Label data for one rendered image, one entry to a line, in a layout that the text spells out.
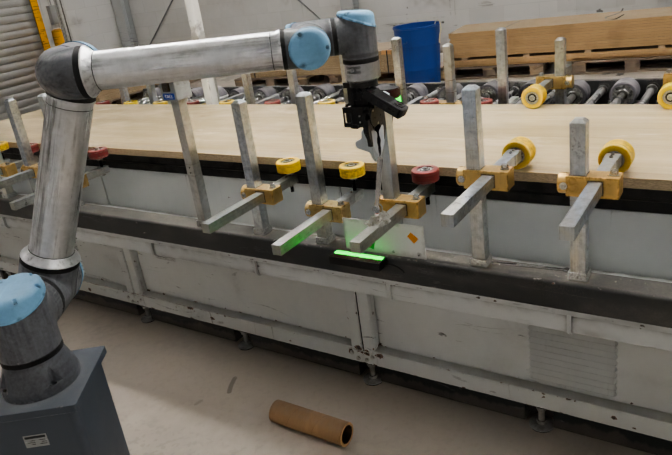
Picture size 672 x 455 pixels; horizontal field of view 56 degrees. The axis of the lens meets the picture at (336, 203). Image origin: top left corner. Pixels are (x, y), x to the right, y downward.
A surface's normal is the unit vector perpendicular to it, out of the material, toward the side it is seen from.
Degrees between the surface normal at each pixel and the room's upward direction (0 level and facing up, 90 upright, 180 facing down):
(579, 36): 90
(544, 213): 90
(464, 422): 0
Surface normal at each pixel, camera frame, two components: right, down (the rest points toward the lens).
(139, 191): -0.53, 0.37
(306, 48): 0.14, 0.33
